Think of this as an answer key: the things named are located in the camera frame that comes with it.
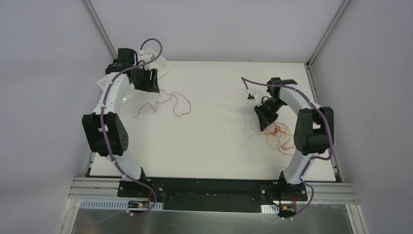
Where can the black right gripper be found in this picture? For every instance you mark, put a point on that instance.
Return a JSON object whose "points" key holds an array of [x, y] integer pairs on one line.
{"points": [[266, 114]]}

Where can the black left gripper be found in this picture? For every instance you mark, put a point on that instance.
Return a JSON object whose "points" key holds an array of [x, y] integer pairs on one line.
{"points": [[148, 82]]}

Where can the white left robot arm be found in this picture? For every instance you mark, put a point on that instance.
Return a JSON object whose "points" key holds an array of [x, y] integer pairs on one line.
{"points": [[105, 132]]}

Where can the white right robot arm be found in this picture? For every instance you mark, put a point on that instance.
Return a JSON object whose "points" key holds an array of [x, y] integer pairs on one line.
{"points": [[313, 134]]}

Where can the white divided plastic tray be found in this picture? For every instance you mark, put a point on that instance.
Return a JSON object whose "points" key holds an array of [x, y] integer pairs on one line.
{"points": [[129, 91]]}

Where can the right controller board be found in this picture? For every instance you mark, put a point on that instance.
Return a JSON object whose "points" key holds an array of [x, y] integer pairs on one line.
{"points": [[287, 211]]}

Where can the controller board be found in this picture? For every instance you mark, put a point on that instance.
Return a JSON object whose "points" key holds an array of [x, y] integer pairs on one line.
{"points": [[287, 211], [138, 205]]}

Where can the left controller board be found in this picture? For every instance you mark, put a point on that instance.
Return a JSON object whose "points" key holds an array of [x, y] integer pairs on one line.
{"points": [[138, 205]]}

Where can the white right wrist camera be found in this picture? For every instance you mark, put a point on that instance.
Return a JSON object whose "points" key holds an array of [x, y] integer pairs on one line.
{"points": [[257, 97]]}

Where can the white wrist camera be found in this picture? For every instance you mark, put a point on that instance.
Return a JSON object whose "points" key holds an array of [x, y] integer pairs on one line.
{"points": [[257, 97], [145, 55]]}

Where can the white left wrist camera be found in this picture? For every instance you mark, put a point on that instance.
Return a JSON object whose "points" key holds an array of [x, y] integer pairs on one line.
{"points": [[145, 55]]}

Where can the aluminium frame rail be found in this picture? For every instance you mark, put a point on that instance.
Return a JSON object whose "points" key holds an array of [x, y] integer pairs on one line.
{"points": [[99, 205]]}

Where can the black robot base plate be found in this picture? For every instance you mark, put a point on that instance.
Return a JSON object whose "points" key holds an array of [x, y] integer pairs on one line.
{"points": [[205, 195]]}

